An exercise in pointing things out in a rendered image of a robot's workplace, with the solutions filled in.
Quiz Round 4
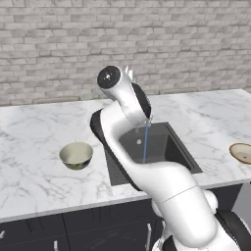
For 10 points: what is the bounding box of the brown and white bowl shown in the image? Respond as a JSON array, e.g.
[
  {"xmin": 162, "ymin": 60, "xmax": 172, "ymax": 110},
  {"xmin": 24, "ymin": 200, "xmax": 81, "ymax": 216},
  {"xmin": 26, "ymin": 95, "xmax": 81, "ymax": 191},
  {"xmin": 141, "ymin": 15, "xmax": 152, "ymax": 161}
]
[{"xmin": 228, "ymin": 142, "xmax": 251, "ymax": 166}]

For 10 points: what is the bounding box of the dark sink basin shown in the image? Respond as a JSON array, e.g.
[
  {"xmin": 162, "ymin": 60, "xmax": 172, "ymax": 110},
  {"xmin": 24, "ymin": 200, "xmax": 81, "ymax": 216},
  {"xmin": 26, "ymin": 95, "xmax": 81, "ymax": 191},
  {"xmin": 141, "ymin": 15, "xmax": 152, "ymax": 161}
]
[{"xmin": 103, "ymin": 121, "xmax": 204, "ymax": 187}]

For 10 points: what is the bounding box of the olive green bowl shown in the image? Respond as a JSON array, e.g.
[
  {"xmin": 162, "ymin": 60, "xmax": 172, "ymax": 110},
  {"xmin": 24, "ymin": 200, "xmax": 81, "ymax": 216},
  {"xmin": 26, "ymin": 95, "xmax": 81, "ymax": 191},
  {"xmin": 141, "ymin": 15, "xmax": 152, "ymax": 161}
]
[{"xmin": 59, "ymin": 141, "xmax": 94, "ymax": 171}]

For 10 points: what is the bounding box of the silver tap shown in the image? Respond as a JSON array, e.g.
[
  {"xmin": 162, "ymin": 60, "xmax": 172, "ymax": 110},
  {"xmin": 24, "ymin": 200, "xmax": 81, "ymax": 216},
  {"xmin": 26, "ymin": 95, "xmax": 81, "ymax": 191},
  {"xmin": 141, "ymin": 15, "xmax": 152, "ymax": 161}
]
[{"xmin": 125, "ymin": 65, "xmax": 154, "ymax": 129}]

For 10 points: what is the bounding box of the blue water stream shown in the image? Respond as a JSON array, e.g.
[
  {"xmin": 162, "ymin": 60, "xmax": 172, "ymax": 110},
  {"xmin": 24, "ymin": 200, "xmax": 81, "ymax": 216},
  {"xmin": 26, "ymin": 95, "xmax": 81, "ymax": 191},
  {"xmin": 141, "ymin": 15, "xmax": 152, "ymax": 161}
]
[{"xmin": 142, "ymin": 125, "xmax": 149, "ymax": 164}]

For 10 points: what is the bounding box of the dark cupboard door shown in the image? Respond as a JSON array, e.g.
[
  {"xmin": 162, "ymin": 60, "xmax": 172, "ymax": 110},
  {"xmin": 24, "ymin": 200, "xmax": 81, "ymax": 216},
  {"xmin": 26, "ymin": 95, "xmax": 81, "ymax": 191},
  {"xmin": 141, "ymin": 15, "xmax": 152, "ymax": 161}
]
[
  {"xmin": 62, "ymin": 199, "xmax": 165, "ymax": 251},
  {"xmin": 0, "ymin": 213, "xmax": 71, "ymax": 251},
  {"xmin": 207, "ymin": 183, "xmax": 245, "ymax": 215}
]

